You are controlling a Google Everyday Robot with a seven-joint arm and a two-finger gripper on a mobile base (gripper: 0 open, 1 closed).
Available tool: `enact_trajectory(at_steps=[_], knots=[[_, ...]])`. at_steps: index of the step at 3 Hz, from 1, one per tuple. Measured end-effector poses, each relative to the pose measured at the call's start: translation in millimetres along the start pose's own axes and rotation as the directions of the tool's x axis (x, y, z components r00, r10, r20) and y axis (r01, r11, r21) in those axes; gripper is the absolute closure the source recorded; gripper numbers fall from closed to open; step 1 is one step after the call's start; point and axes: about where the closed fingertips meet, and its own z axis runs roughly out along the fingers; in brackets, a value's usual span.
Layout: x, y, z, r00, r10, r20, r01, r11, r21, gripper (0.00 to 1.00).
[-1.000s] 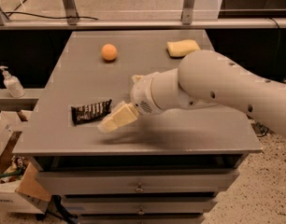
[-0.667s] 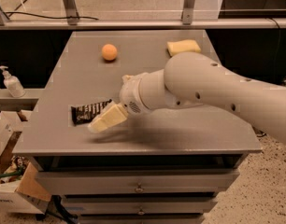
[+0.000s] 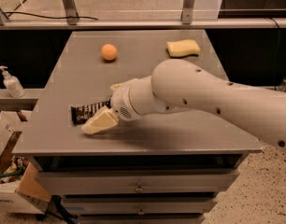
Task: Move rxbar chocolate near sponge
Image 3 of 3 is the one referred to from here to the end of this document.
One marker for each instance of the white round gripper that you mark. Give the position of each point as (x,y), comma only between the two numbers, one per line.
(121,102)

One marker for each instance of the open cardboard box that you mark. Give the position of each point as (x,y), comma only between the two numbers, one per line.
(19,192)

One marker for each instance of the grey drawer cabinet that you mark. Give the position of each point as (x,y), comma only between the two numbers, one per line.
(191,140)

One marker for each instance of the grey drawer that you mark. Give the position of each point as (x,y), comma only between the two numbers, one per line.
(145,219)
(139,206)
(136,182)

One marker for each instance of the middle grey drawer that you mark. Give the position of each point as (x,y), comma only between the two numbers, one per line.
(139,206)

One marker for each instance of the bottom grey drawer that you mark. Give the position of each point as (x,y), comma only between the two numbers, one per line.
(145,219)

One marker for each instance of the black rxbar chocolate wrapper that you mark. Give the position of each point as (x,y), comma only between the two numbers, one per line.
(81,114)

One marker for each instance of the top grey drawer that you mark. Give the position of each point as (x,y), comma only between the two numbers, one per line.
(136,182)

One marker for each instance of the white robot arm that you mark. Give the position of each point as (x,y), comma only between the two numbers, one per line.
(177,85)

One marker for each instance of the yellow sponge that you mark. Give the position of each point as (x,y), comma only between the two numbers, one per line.
(183,48)

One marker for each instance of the orange ball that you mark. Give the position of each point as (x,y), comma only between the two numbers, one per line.
(109,52)

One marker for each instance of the white pump sanitizer bottle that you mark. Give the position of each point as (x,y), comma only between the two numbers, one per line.
(12,84)

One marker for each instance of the metal frame rail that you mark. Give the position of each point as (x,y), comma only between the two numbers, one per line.
(141,14)

